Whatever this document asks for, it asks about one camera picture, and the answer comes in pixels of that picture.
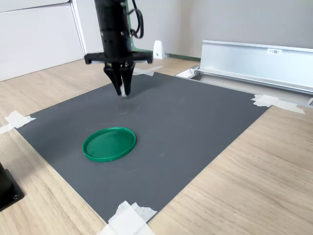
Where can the small white plastic terminal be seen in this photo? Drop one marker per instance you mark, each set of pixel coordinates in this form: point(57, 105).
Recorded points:
point(124, 95)

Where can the round green lid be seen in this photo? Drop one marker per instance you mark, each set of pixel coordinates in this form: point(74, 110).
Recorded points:
point(108, 145)

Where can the white tape piece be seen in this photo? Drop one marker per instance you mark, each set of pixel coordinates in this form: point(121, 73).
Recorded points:
point(266, 101)
point(127, 220)
point(146, 71)
point(17, 120)

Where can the white board panel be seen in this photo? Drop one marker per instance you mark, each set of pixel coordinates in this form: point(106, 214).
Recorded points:
point(86, 24)

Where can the dark grey mat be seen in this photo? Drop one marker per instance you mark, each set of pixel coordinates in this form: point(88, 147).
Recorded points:
point(183, 134)

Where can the small white label sticker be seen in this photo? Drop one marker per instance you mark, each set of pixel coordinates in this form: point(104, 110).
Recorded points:
point(274, 51)

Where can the small white bracket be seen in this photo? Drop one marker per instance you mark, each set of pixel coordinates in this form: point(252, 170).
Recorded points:
point(159, 50)

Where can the grey partition wall panel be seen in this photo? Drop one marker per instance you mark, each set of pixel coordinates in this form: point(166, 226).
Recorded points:
point(207, 19)

